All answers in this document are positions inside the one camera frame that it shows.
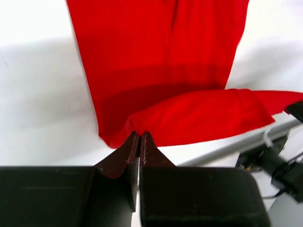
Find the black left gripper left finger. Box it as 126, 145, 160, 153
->
0, 132, 139, 227

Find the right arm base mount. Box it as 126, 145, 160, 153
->
235, 135, 303, 203

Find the red t shirt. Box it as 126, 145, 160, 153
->
67, 0, 303, 148

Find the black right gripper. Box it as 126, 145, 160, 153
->
285, 102, 303, 123

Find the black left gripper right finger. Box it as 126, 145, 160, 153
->
139, 132, 270, 227

